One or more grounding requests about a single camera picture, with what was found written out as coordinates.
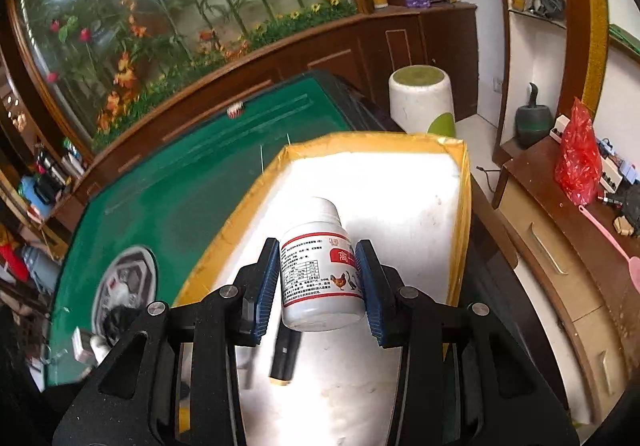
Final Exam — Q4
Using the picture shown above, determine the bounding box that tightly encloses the dark green pot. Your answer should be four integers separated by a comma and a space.
515, 82, 555, 149

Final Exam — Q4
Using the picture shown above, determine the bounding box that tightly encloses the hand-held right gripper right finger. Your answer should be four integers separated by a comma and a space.
354, 239, 581, 446

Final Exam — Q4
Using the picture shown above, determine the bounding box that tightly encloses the wooden cabinet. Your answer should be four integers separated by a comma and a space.
492, 136, 640, 422

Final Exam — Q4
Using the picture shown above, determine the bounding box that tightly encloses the round table control panel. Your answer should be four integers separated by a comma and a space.
92, 246, 158, 342

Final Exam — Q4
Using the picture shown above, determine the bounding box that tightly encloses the red plastic bag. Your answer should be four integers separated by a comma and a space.
554, 97, 603, 207

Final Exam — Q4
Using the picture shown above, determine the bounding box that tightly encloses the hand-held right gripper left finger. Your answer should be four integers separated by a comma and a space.
52, 237, 281, 446

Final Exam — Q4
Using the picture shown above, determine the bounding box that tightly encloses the blue kettle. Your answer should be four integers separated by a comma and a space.
20, 176, 51, 219

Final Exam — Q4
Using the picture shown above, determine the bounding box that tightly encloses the green plastic object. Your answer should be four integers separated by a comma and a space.
427, 112, 457, 137

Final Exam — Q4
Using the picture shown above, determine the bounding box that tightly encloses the artificial flower display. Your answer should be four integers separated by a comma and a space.
7, 0, 363, 151

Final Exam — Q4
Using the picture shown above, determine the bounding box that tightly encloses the white power strip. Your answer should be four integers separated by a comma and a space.
597, 146, 626, 191

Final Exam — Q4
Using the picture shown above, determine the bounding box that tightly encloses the black gold lipstick tube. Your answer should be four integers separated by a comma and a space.
269, 328, 301, 387

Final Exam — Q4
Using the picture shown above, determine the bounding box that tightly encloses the blue-grey water jug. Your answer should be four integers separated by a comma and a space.
20, 246, 61, 281

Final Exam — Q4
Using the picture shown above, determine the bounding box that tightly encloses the white round stool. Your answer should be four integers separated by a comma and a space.
388, 66, 455, 134

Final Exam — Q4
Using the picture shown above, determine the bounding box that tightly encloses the yellow taped cardboard box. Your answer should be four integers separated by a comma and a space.
172, 132, 473, 446

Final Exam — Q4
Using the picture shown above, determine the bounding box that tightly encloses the pink fly swatter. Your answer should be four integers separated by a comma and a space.
577, 205, 640, 294

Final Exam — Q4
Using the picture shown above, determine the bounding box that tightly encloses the white plastic bottle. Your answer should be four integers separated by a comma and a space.
278, 197, 366, 333

